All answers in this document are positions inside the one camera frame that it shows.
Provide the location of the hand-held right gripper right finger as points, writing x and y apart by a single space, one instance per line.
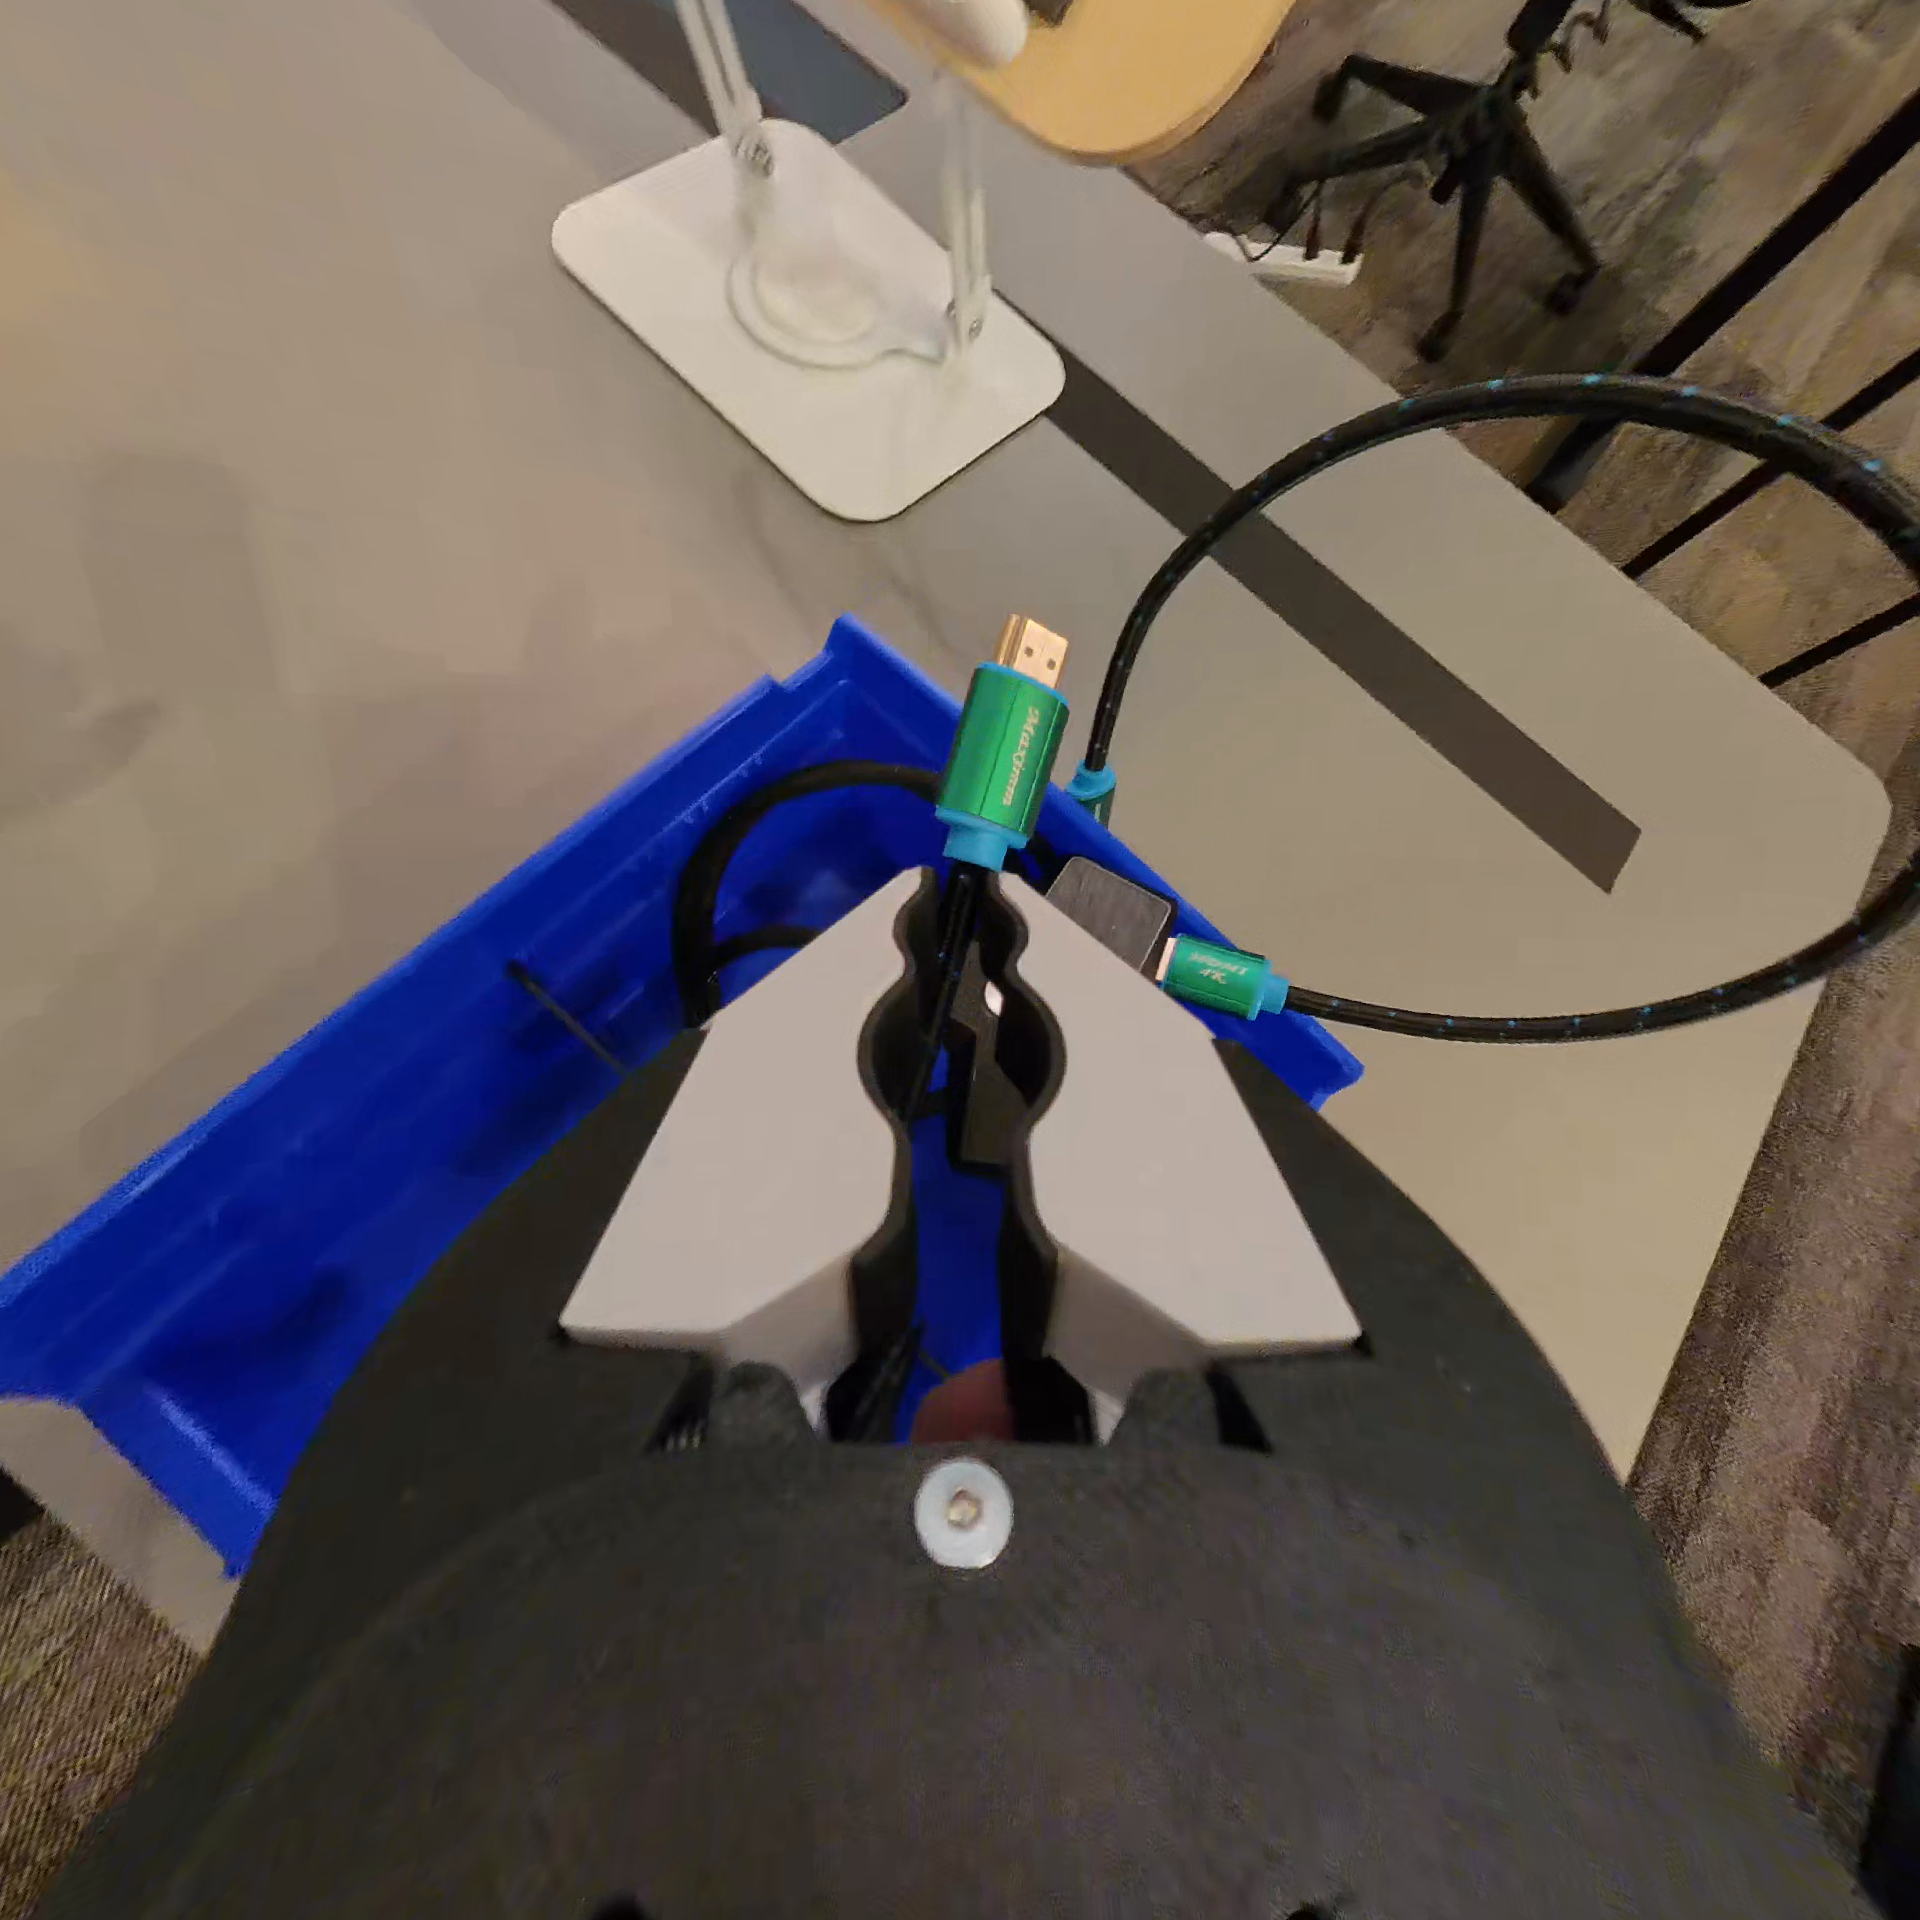
1187 1186

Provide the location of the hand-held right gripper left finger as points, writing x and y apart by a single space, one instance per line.
746 1186

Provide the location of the blue plastic bin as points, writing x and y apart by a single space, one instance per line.
361 1200

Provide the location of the white laptop stand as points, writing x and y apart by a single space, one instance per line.
871 405

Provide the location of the white power strip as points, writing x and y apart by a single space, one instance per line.
1291 257

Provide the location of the black office chair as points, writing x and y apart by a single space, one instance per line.
1471 136

